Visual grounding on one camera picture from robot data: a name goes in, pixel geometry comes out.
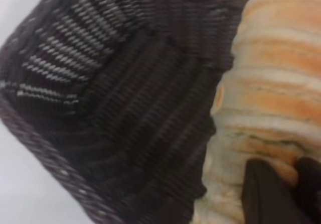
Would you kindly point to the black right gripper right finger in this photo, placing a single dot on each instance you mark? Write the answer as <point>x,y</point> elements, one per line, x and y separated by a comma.
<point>312,183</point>

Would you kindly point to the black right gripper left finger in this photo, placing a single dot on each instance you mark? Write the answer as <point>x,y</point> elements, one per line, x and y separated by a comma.
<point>265,199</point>

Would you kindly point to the ridged orange bread loaf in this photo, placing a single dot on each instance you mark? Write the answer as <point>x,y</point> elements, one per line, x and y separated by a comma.
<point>270,83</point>

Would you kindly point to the black woven wicker basket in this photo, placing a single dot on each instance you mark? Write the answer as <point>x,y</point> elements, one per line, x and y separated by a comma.
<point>125,108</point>

